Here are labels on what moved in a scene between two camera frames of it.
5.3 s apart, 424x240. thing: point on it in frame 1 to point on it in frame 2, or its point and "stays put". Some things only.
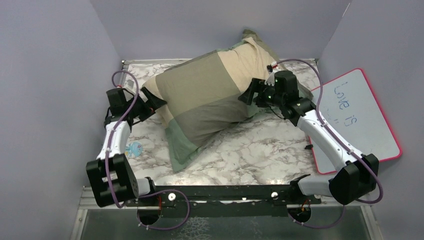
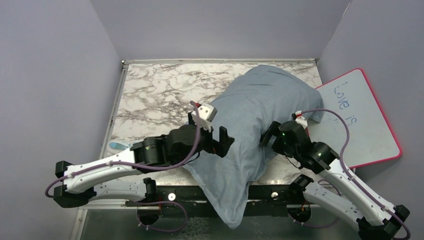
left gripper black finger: [155, 102] to [221, 147]
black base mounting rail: [225, 201] stays put
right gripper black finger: [247, 96] to [272, 130]
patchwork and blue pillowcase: [202, 94] to [264, 97]
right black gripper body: [266, 97] to [279, 146]
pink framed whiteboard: [350, 106] stays put
